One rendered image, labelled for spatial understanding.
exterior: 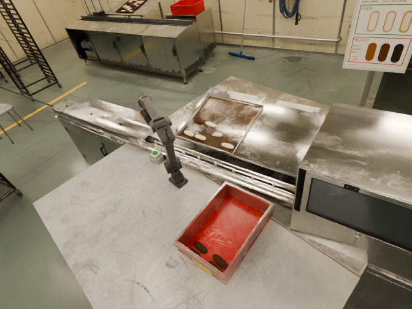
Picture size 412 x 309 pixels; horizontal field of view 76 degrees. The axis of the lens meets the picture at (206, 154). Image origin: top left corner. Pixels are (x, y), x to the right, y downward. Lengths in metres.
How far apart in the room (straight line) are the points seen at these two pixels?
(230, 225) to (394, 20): 1.39
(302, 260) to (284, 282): 0.15
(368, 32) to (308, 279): 1.35
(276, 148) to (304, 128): 0.24
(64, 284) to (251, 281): 1.80
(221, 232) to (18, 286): 2.04
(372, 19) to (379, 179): 0.97
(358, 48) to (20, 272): 3.19
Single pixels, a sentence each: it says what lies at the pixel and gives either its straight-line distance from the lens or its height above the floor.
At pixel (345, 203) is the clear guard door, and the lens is 1.21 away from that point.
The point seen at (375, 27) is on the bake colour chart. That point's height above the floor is 1.52.
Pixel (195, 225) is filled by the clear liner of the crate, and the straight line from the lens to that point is 1.48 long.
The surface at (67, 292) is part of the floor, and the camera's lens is 2.71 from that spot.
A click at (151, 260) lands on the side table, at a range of 1.52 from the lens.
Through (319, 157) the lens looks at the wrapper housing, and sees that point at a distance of 1.19.
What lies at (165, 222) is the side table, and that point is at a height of 0.82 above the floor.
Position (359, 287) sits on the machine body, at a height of 0.56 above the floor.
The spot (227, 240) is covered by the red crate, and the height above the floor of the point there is 0.82.
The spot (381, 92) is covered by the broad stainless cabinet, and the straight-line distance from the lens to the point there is 3.03.
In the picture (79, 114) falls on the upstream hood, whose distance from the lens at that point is 2.74.
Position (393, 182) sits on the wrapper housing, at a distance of 1.17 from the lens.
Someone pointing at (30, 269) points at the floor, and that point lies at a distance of 3.04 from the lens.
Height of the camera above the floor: 2.12
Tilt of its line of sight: 42 degrees down
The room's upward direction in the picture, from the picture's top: 12 degrees counter-clockwise
